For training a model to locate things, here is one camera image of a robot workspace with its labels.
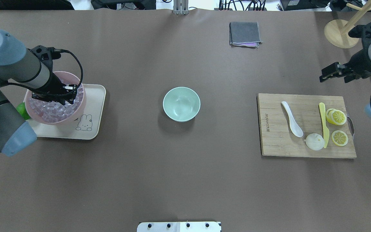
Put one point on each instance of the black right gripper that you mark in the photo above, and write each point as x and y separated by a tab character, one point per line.
361	63

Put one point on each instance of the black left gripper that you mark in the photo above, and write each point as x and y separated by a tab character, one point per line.
55	85

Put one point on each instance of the white ceramic spoon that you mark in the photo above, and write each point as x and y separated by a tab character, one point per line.
294	127

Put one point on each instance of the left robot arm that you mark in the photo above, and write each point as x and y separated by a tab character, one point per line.
30	69

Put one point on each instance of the clear ice cubes pile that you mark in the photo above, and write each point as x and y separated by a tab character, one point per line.
53	112

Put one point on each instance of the pink bowl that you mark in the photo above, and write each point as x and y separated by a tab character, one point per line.
76	115

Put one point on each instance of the mint green bowl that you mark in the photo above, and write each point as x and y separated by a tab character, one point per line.
181	104

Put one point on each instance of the yellow plastic knife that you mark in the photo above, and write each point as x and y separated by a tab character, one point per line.
326	132

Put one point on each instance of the round wooden stand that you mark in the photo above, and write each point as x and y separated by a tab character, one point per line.
336	31

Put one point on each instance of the green lime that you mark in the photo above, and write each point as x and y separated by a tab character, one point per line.
21	109

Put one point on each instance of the lower lemon slice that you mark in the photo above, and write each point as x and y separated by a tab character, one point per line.
328	118

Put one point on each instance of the cream rabbit tray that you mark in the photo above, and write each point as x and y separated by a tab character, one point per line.
85	126

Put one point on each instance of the single lemon slice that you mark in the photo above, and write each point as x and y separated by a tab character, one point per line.
339	138

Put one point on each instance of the purple cloth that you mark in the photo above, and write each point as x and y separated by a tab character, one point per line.
247	45

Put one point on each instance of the aluminium frame post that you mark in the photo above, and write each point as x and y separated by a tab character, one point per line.
180	7

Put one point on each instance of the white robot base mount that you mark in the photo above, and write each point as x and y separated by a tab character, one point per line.
184	226

